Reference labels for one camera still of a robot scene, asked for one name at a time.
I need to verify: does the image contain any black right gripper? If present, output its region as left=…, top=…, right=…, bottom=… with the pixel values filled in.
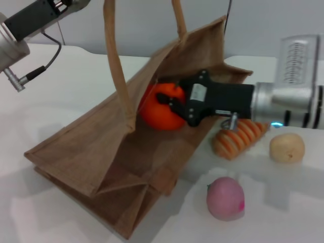
left=155, top=70, right=255, bottom=128

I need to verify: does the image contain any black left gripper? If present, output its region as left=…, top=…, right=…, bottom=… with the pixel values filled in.
left=3, top=0, right=91, bottom=42

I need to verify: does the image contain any orange fruit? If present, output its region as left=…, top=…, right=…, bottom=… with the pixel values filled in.
left=138, top=82, right=187, bottom=132

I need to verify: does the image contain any brown jute handbag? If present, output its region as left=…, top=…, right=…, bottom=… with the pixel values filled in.
left=24, top=0, right=254, bottom=240

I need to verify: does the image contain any striped orange bread loaf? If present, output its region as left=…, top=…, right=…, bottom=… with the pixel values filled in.
left=212, top=119, right=270, bottom=160

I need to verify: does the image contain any thin dark vertical strip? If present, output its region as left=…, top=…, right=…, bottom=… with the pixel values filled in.
left=223, top=0, right=233, bottom=34

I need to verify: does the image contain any pink peach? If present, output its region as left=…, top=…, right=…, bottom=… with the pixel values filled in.
left=206, top=176, right=246, bottom=221

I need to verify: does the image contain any pale beige round fruit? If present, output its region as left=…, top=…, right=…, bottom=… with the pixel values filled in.
left=269, top=132, right=306, bottom=164

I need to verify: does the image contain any right arm plug cable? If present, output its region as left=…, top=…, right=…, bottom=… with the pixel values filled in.
left=221, top=111, right=240, bottom=131

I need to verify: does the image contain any arm plug cable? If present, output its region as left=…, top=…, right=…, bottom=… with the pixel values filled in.
left=3, top=30, right=63, bottom=93
left=221, top=111, right=240, bottom=131

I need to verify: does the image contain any left arm plug cable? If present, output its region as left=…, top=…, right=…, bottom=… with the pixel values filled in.
left=3, top=30, right=63, bottom=93

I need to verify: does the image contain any white vented right wrist camera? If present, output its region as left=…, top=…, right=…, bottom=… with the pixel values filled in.
left=276, top=33, right=321, bottom=87

